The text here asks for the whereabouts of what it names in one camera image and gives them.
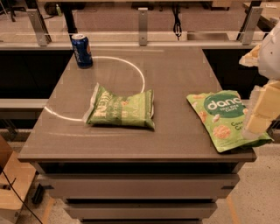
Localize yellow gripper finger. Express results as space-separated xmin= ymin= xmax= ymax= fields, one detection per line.
xmin=239 ymin=45 xmax=261 ymax=67
xmin=241 ymin=80 xmax=280 ymax=139

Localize blue pepsi can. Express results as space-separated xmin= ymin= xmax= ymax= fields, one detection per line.
xmin=72 ymin=33 xmax=93 ymax=68

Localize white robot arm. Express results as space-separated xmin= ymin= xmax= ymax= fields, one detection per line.
xmin=241 ymin=22 xmax=280 ymax=139

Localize green dang chips bag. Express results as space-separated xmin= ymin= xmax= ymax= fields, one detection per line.
xmin=186 ymin=90 xmax=272 ymax=153

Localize green snack bag centre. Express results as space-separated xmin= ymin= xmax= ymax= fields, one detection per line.
xmin=83 ymin=83 xmax=155 ymax=130

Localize grey drawer cabinet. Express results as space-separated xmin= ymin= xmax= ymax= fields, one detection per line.
xmin=38 ymin=173 xmax=240 ymax=224

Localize cardboard box lower left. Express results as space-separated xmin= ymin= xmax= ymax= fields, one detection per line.
xmin=0 ymin=136 xmax=36 ymax=224

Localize right metal rail bracket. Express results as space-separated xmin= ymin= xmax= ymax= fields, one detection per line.
xmin=240 ymin=6 xmax=263 ymax=46

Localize metal rail bracket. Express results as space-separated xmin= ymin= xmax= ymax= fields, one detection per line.
xmin=138 ymin=8 xmax=148 ymax=46
xmin=240 ymin=6 xmax=263 ymax=46
xmin=26 ymin=9 xmax=52 ymax=46

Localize horizontal metal rail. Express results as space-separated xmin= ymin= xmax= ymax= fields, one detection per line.
xmin=0 ymin=40 xmax=259 ymax=50

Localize black hanging cable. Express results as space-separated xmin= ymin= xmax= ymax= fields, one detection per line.
xmin=171 ymin=3 xmax=183 ymax=41

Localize centre metal rail bracket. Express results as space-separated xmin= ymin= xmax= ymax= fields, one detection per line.
xmin=138 ymin=8 xmax=148 ymax=46

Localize left metal rail bracket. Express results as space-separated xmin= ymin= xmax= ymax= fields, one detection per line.
xmin=26 ymin=9 xmax=52 ymax=46

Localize black floor cable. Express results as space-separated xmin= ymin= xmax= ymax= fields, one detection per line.
xmin=0 ymin=165 xmax=44 ymax=224

